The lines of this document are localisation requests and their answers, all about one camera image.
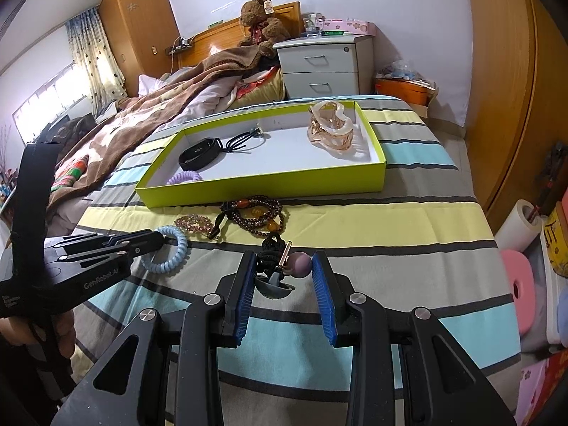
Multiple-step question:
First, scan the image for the black bow hair tie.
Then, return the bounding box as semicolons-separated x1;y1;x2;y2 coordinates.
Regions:
253;233;314;300

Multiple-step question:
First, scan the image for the pink rhinestone hair clip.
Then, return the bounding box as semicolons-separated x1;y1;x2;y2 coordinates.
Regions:
174;213;214;236

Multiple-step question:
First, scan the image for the dark beaded bracelet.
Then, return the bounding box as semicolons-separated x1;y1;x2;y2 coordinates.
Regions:
206;194;287;241

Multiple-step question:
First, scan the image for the light blue spiral hair tie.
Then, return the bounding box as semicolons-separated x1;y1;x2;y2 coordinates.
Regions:
140;224;191;276

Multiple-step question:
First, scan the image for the purple spiral hair tie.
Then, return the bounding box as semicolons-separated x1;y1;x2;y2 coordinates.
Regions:
165;169;204;187

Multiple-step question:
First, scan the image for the black elastic hair tie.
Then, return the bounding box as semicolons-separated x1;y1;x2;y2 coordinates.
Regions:
224;126;271;155

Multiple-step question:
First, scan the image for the person's left hand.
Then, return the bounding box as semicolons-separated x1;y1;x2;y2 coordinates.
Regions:
0;311;76;359

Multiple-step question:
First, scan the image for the striped tablecloth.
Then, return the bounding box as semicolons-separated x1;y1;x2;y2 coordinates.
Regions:
72;96;521;425

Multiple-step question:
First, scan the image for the brown blanket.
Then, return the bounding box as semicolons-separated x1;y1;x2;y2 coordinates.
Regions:
47;45;272;213

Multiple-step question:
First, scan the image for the black fitness band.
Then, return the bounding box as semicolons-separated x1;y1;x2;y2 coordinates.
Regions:
178;137;222;171

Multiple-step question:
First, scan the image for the lime green shallow box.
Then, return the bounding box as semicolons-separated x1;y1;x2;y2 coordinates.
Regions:
135;100;386;209

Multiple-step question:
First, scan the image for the beige hair claw clip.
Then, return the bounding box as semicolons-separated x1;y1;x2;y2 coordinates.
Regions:
307;100;355;153

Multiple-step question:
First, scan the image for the pink plastic stool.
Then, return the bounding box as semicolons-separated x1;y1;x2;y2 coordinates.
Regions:
499;249;536;337

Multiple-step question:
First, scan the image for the white paper roll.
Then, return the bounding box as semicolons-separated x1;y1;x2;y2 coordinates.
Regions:
495;199;543;253

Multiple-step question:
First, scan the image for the yellow pillow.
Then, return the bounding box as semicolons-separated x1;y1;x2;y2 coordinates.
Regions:
227;66;286;110

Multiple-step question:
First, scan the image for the orange basket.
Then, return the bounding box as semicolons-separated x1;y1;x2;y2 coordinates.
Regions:
375;61;439;107

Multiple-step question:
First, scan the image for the grey drawer nightstand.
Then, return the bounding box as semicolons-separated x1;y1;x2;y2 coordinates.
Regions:
274;35;375;98

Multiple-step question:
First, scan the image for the yellow printed box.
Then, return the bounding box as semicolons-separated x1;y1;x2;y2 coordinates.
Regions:
544;202;568;278

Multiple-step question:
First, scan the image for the patterned curtain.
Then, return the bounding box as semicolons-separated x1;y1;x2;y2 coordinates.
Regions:
65;7;126;114

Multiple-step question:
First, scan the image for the wooden headboard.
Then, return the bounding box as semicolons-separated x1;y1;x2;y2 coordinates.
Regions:
172;1;304;69

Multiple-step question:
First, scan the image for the wooden wardrobe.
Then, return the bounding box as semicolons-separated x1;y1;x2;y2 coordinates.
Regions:
466;0;567;231

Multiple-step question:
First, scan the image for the brown teddy bear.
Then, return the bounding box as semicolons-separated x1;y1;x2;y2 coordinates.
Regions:
238;0;291;58

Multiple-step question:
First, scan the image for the pink floral box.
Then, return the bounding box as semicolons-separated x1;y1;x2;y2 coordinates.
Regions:
302;12;377;37

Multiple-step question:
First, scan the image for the wooden corner cabinet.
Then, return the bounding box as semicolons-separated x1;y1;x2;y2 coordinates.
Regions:
98;0;179;97

